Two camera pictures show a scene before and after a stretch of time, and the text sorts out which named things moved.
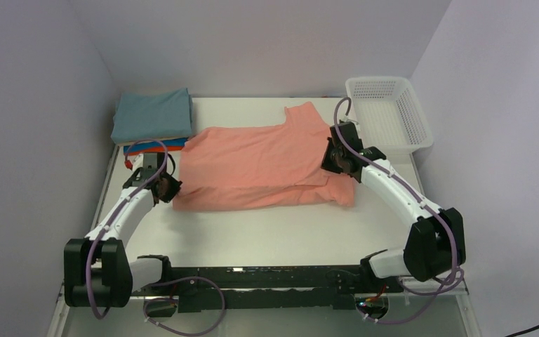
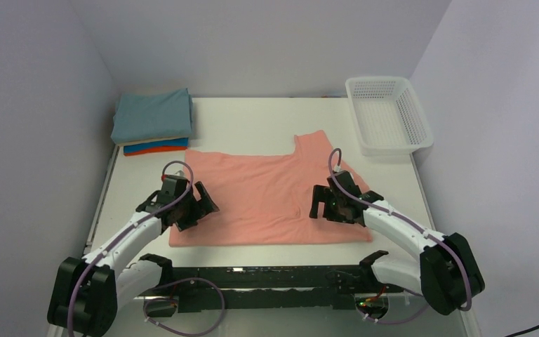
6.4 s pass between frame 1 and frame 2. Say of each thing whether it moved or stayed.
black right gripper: moved
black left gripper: moved
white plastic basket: stayed
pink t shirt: moved
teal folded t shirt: stayed
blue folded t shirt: stayed
